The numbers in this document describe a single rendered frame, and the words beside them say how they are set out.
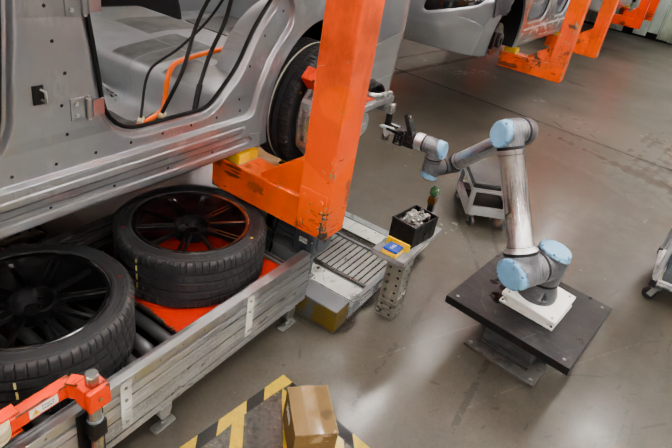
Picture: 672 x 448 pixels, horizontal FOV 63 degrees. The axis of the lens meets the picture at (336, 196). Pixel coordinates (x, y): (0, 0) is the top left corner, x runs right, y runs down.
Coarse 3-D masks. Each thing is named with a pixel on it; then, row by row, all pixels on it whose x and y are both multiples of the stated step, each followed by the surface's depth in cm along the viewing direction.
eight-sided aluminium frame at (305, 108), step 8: (304, 96) 263; (312, 96) 265; (304, 104) 261; (304, 112) 265; (304, 120) 268; (304, 128) 271; (304, 136) 268; (296, 144) 272; (304, 144) 269; (304, 152) 279
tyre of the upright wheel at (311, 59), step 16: (304, 64) 263; (288, 80) 262; (288, 96) 261; (272, 112) 267; (288, 112) 262; (272, 128) 270; (288, 128) 266; (272, 144) 278; (288, 144) 272; (288, 160) 284
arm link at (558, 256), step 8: (544, 240) 248; (552, 240) 249; (544, 248) 242; (552, 248) 243; (560, 248) 245; (544, 256) 240; (552, 256) 239; (560, 256) 239; (568, 256) 241; (552, 264) 240; (560, 264) 240; (568, 264) 243; (552, 272) 240; (560, 272) 243; (552, 280) 245; (560, 280) 248
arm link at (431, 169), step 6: (426, 162) 280; (432, 162) 278; (438, 162) 279; (444, 162) 284; (426, 168) 281; (432, 168) 280; (438, 168) 281; (444, 168) 284; (426, 174) 283; (432, 174) 282; (438, 174) 284; (432, 180) 284
